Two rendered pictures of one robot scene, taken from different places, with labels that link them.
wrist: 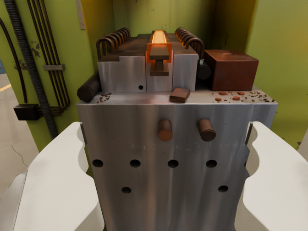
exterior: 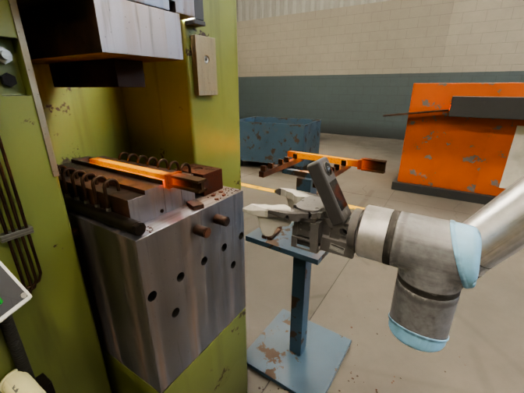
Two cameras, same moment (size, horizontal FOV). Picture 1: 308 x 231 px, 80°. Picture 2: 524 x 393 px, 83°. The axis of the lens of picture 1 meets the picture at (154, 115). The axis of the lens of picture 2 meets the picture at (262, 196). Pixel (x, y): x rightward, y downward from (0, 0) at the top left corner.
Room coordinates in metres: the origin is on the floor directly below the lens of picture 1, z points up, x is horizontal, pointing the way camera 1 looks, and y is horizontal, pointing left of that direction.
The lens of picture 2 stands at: (-0.18, 0.48, 1.21)
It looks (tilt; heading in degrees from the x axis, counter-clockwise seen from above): 20 degrees down; 300
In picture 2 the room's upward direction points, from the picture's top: straight up
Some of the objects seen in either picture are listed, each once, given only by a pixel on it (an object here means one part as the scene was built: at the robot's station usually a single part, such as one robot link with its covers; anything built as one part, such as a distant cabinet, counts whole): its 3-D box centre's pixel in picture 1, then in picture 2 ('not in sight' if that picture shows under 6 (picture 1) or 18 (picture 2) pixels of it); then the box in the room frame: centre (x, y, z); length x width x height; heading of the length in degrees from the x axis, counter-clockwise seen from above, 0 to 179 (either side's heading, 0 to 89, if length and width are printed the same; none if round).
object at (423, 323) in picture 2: not in sight; (423, 304); (-0.21, -0.01, 0.87); 0.12 x 0.09 x 0.12; 81
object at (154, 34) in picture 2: not in sight; (88, 39); (0.58, 0.01, 1.32); 0.42 x 0.20 x 0.10; 178
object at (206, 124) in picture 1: (206, 129); (221, 220); (0.29, -0.10, 0.87); 0.04 x 0.03 x 0.03; 178
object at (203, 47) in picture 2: not in sight; (204, 66); (0.49, -0.31, 1.27); 0.09 x 0.02 x 0.17; 88
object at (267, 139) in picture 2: not in sight; (276, 143); (2.04, -3.75, 0.36); 1.21 x 0.81 x 0.72; 4
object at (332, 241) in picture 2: not in sight; (326, 224); (-0.03, 0.00, 0.97); 0.12 x 0.08 x 0.09; 178
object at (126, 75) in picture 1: (151, 52); (114, 182); (0.58, 0.01, 0.96); 0.42 x 0.20 x 0.09; 178
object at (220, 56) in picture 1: (225, 68); (198, 178); (0.43, -0.17, 0.95); 0.12 x 0.09 x 0.07; 178
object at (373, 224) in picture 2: not in sight; (373, 231); (-0.11, 0.00, 0.98); 0.10 x 0.05 x 0.09; 88
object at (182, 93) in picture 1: (180, 95); (195, 204); (0.34, -0.05, 0.92); 0.04 x 0.03 x 0.01; 158
